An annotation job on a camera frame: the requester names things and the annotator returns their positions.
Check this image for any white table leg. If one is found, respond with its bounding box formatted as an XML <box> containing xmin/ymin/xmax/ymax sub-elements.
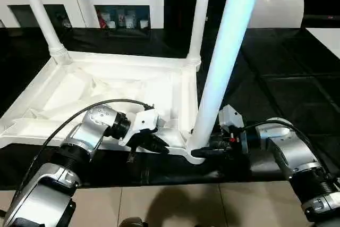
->
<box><xmin>22</xmin><ymin>0</ymin><xmax>72</xmax><ymax>65</ymax></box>
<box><xmin>185</xmin><ymin>0</ymin><xmax>213</xmax><ymax>64</ymax></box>
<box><xmin>187</xmin><ymin>0</ymin><xmax>266</xmax><ymax>149</ymax></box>

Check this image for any dark robot left foot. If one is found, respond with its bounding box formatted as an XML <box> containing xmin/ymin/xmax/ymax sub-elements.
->
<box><xmin>119</xmin><ymin>216</ymin><xmax>148</xmax><ymax>227</ymax></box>

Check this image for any white jar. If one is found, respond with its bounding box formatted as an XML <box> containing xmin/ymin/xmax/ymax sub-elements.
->
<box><xmin>125</xmin><ymin>13</ymin><xmax>136</xmax><ymax>29</ymax></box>

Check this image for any black cabinet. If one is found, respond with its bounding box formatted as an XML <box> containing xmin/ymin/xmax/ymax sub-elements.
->
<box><xmin>162</xmin><ymin>0</ymin><xmax>229</xmax><ymax>52</ymax></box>

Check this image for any white chair back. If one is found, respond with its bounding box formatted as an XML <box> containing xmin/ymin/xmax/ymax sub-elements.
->
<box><xmin>245</xmin><ymin>0</ymin><xmax>304</xmax><ymax>29</ymax></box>

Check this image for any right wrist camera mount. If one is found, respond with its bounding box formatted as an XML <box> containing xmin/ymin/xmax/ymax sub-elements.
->
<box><xmin>218</xmin><ymin>104</ymin><xmax>249</xmax><ymax>156</ymax></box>

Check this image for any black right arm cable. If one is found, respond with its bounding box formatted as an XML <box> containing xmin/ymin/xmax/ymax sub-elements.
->
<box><xmin>240</xmin><ymin>119</ymin><xmax>340</xmax><ymax>185</ymax></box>

